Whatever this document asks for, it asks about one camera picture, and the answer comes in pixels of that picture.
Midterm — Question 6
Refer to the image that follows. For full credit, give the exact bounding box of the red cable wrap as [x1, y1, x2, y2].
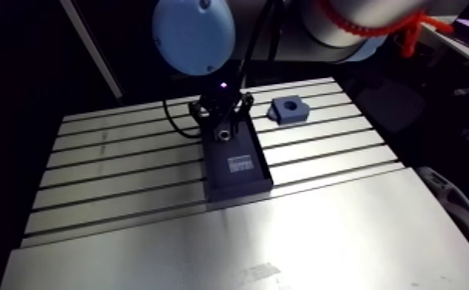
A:
[319, 0, 455, 59]

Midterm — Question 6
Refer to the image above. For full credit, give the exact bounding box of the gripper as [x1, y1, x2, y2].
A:
[188, 79, 255, 137]

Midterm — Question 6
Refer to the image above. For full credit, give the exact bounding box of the pale holed strip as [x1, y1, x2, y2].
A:
[416, 165, 469, 277]

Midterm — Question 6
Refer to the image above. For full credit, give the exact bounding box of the pale desk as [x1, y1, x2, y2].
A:
[420, 14, 469, 77]

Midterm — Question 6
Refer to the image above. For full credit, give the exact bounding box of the dark blue-grey housing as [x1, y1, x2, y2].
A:
[267, 95, 312, 126]

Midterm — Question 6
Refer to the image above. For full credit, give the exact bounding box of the grey slanted post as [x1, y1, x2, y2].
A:
[59, 0, 124, 100]

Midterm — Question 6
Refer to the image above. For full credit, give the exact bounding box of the black cable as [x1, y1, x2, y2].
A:
[162, 99, 203, 140]

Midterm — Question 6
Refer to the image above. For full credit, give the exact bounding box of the dark blue-grey tray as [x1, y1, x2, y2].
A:
[199, 110, 275, 203]

